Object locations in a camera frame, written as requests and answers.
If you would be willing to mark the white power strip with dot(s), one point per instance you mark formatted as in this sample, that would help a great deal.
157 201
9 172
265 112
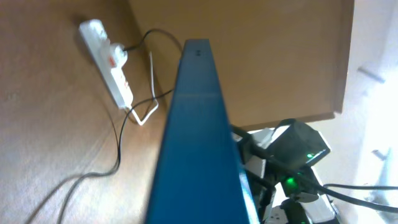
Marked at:
95 36

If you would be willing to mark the white charger plug adapter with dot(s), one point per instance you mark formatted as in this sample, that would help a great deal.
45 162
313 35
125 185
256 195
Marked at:
113 54

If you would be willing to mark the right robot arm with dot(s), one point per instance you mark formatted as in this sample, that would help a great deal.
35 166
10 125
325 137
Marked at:
278 196

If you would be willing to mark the blue Galaxy smartphone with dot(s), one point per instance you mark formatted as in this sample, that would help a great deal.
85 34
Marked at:
199 177

